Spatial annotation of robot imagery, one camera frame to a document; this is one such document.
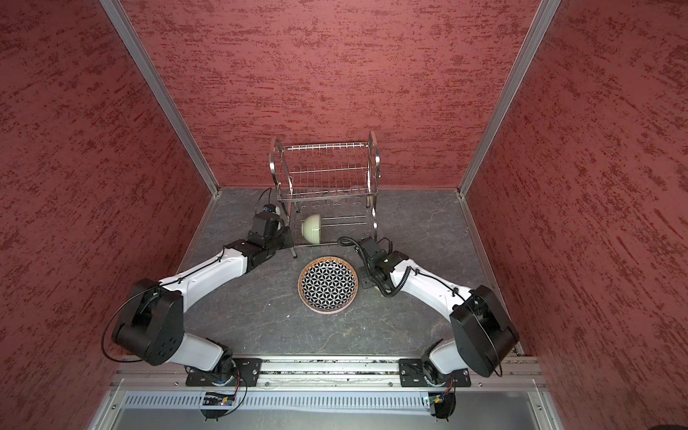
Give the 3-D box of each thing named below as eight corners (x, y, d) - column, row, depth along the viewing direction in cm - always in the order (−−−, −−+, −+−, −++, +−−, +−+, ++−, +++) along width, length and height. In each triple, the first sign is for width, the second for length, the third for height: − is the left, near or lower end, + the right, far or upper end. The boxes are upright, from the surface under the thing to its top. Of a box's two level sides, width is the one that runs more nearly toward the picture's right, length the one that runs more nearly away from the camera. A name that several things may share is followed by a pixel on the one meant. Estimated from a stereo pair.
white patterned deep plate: (296, 313, 87) (294, 309, 83) (303, 262, 99) (302, 256, 96) (357, 314, 87) (358, 309, 83) (357, 262, 99) (357, 256, 96)
